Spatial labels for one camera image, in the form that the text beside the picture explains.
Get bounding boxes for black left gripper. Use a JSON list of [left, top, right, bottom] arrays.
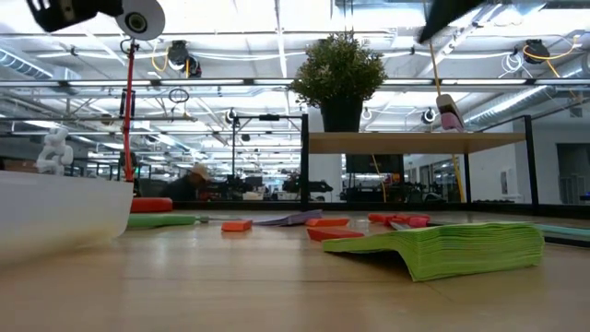
[[26, 0, 124, 33]]

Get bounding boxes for clear pencil box pink lid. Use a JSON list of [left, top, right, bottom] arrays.
[[0, 170, 135, 268]]

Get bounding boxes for red-handled scissors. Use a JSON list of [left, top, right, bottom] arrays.
[[367, 212, 432, 231]]

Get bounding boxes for green-handled scissors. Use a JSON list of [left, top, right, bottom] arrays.
[[127, 212, 242, 230]]

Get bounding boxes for green sticky note pad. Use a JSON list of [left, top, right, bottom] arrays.
[[322, 222, 546, 283]]

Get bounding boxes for orange eraser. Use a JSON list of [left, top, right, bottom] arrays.
[[305, 217, 351, 229], [220, 219, 254, 233]]

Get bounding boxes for red eraser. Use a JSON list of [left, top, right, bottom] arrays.
[[307, 226, 365, 243]]

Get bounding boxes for purple sticky note pad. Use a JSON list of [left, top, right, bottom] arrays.
[[253, 209, 324, 227]]

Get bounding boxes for red desk lamp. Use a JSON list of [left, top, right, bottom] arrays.
[[112, 0, 174, 214]]

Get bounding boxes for pink and white stapler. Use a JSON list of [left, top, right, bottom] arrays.
[[435, 93, 466, 133]]

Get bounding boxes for green potted plant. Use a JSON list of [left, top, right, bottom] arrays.
[[289, 31, 388, 134]]

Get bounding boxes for wooden shelf with black legs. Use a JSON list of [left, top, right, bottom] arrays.
[[300, 113, 539, 217]]

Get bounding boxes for white robot figure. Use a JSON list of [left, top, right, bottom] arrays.
[[35, 127, 75, 176]]

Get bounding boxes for person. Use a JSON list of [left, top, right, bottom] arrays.
[[160, 162, 214, 202]]

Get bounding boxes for yellow hanging cord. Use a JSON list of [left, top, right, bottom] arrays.
[[427, 41, 466, 204]]

